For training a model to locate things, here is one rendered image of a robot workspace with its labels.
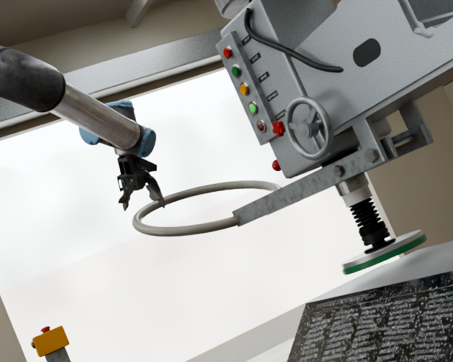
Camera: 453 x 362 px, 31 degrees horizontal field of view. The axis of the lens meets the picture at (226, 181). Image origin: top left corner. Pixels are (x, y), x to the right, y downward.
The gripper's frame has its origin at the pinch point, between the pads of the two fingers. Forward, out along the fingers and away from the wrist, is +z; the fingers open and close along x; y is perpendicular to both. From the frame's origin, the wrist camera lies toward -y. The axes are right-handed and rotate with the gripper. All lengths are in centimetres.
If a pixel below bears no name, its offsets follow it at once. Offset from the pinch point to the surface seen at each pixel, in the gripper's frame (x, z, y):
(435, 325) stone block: 107, -2, 89
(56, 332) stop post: -55, 48, -7
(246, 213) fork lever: 44.5, -2.5, 19.7
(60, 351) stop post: -55, 55, -6
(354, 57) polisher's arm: 90, -45, 51
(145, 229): 12.0, -0.4, 21.9
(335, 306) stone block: 78, 10, 55
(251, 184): 29.9, 0.1, -20.1
